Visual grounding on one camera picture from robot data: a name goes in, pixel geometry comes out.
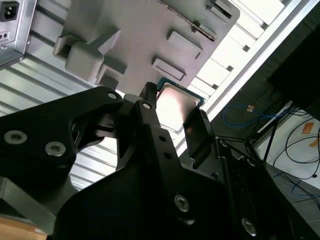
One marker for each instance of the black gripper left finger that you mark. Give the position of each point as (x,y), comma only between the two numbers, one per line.
(37,130)

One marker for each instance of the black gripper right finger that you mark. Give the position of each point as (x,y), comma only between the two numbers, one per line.
(200,135)

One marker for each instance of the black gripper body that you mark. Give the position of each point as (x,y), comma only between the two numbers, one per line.
(125,212)

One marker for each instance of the silver CPU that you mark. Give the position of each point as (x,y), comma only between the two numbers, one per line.
(175,107)

